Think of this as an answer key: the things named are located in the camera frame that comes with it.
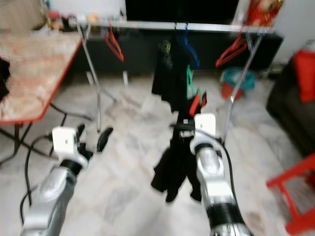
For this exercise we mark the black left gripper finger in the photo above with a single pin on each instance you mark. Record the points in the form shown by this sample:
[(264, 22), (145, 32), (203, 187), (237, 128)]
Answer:
[(80, 133), (105, 139)]

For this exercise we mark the black shirt red stripe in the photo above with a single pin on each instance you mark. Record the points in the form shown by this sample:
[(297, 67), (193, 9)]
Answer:
[(177, 157)]

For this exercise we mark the green clothes hanger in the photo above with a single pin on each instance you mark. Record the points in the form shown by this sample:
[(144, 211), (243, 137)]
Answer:
[(190, 83)]

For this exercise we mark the black shirt grey lettering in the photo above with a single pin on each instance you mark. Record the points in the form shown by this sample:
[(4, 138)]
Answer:
[(4, 78)]

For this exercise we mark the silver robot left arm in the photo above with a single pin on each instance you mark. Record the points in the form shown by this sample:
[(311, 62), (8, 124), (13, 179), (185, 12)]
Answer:
[(51, 196)]

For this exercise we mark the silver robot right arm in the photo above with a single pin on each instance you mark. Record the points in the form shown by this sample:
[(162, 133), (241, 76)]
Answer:
[(214, 177)]

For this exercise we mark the blue clothes hanger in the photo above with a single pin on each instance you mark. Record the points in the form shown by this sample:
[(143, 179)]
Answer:
[(191, 49)]

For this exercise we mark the red clothes hanger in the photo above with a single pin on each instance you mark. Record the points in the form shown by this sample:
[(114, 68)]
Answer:
[(114, 46), (231, 51)]

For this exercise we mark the black shirt green logo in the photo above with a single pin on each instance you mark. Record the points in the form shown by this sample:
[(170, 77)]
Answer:
[(170, 78)]

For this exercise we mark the red plastic bucket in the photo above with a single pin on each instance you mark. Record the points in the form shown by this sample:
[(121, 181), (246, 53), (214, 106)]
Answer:
[(227, 91)]

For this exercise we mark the black low tv cabinet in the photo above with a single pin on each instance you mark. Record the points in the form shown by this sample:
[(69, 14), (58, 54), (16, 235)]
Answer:
[(142, 51)]

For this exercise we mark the dark grey sofa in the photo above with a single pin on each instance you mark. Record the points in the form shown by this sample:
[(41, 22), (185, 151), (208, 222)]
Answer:
[(290, 118)]

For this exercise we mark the silver metal clothes rack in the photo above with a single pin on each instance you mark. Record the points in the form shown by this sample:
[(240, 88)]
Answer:
[(138, 24)]

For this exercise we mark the orange round doll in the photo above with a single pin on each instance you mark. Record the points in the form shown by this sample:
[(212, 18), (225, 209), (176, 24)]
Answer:
[(92, 18)]

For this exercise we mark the red plastic stool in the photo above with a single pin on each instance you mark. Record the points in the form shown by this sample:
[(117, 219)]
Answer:
[(293, 177)]

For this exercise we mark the black flat television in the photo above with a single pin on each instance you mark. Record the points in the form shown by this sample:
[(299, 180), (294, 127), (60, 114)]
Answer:
[(182, 10)]

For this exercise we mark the red cushion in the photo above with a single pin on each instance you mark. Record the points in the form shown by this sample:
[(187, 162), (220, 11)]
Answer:
[(305, 76)]

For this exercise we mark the light wooden sideboard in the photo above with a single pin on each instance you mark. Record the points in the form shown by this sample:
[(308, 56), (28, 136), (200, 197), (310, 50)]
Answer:
[(22, 14)]

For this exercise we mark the red buddha statue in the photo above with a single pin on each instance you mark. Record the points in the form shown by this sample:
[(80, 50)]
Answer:
[(263, 11)]

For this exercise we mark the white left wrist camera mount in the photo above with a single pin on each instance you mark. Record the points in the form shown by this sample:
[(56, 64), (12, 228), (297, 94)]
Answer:
[(65, 141)]

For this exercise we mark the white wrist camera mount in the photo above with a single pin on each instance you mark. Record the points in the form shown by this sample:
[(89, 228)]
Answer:
[(205, 125), (65, 141)]

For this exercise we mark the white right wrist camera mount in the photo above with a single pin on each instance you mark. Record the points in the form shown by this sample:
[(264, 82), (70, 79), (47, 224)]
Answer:
[(205, 125)]

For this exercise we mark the black metal table frame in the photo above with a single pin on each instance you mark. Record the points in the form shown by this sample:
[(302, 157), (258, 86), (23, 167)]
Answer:
[(24, 137)]

